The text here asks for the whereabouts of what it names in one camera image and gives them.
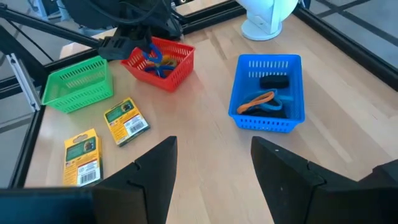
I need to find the red plastic basket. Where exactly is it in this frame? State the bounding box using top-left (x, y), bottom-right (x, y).
top-left (120, 36), bottom-right (196, 93)

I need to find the blue silicone wristband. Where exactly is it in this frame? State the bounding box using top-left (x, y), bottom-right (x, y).
top-left (273, 93), bottom-right (295, 103)
top-left (241, 88), bottom-right (284, 113)

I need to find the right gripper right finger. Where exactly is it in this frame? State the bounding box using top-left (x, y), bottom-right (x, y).
top-left (250, 136), bottom-right (398, 224)

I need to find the yellow spiral coil keychain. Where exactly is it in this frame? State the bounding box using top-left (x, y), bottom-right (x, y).
top-left (155, 54), bottom-right (178, 68)

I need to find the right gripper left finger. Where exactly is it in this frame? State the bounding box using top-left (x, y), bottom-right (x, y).
top-left (0, 136), bottom-right (178, 224)

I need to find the silver aluminium bracket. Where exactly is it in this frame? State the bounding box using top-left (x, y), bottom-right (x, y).
top-left (6, 52), bottom-right (41, 111)

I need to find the blue plastic basket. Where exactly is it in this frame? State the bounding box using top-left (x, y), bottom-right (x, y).
top-left (228, 54), bottom-right (306, 134)

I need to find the orange silicone wristband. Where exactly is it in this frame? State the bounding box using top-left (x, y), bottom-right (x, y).
top-left (236, 91), bottom-right (276, 115)

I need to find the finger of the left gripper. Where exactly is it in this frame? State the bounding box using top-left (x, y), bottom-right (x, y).
top-left (98, 36), bottom-right (139, 62)
top-left (138, 32), bottom-right (154, 55)

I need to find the black silicone wristband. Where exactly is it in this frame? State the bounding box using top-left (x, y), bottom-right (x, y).
top-left (245, 107), bottom-right (289, 119)

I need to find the green plastic basket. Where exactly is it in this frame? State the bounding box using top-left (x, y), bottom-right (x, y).
top-left (41, 55), bottom-right (114, 114)

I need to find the yellow green crayon box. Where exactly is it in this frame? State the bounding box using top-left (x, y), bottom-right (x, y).
top-left (62, 128), bottom-right (103, 188)
top-left (103, 96), bottom-right (151, 147)

